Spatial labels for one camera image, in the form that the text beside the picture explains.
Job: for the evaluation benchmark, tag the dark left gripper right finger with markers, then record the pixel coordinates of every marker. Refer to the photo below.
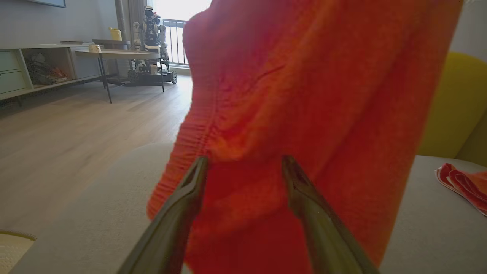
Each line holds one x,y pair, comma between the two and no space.
323,236

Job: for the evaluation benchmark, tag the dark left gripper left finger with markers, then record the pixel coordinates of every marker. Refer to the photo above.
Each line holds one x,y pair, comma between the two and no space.
171,228

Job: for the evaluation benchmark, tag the red garment with white stripes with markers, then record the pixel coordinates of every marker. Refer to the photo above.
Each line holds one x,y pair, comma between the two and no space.
304,95

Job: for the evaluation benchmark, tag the red and white folded garment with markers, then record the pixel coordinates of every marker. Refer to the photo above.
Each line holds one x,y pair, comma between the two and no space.
468,186

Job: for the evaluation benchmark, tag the cream woven laundry basket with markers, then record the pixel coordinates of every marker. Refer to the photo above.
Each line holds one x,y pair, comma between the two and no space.
11,251

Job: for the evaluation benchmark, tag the olive yellow backrest cushion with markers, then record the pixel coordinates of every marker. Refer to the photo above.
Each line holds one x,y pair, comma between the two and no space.
475,144

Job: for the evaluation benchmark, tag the round table with black legs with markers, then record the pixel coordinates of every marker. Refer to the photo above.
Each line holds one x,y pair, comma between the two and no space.
118,54

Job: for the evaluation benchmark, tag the balcony railing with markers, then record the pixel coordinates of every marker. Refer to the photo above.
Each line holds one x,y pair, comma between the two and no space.
177,42

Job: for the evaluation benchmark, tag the yellow sofa backrest cushion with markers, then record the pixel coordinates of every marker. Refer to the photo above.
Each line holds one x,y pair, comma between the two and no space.
452,99

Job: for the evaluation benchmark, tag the wheeled robot in background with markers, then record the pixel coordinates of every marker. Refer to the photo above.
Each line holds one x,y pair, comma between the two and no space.
150,38

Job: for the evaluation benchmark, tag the dark tray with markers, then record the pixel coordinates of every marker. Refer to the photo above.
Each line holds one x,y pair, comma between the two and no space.
112,42

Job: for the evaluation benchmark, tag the small cream cup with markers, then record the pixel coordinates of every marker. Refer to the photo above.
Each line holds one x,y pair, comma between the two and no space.
94,48

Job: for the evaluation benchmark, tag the clutter on cabinet shelf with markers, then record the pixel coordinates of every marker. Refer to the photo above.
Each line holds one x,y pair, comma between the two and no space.
43,72

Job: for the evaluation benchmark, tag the yellow watering can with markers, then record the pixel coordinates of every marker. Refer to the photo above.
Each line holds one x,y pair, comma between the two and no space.
115,34

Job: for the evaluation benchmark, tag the low grey media cabinet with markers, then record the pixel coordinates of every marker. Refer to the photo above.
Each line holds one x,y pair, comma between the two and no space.
11,72

